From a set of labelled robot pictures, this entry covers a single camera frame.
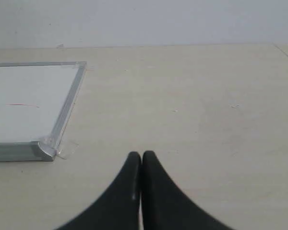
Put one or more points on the white board with aluminium frame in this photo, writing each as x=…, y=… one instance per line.
x=36, y=100

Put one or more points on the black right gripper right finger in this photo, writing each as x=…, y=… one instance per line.
x=165, y=206

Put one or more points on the clear tape near right corner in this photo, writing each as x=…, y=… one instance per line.
x=66, y=149

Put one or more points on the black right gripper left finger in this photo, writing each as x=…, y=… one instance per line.
x=118, y=207

